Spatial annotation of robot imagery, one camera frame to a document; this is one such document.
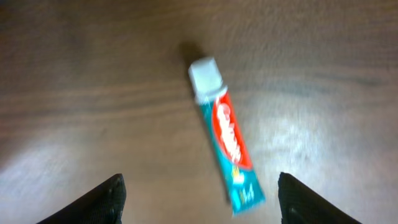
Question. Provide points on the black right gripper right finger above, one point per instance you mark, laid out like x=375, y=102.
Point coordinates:
x=299, y=204

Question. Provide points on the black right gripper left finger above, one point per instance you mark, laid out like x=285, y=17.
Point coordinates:
x=103, y=204

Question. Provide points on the green red toothpaste tube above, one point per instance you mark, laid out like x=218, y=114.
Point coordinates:
x=212, y=97

